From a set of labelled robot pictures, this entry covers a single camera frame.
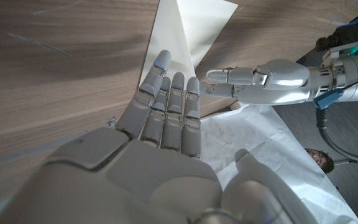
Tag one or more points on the cream paper envelope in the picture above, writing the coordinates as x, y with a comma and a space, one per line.
191, 28

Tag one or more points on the white backdrop sheet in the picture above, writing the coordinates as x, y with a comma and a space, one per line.
259, 140

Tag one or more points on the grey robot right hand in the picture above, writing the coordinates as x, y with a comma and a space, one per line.
135, 180

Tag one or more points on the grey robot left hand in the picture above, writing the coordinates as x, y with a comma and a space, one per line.
281, 84

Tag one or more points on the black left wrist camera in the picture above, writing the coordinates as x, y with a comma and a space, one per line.
334, 42

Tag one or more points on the person in black shirt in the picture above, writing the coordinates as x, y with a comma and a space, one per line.
322, 160

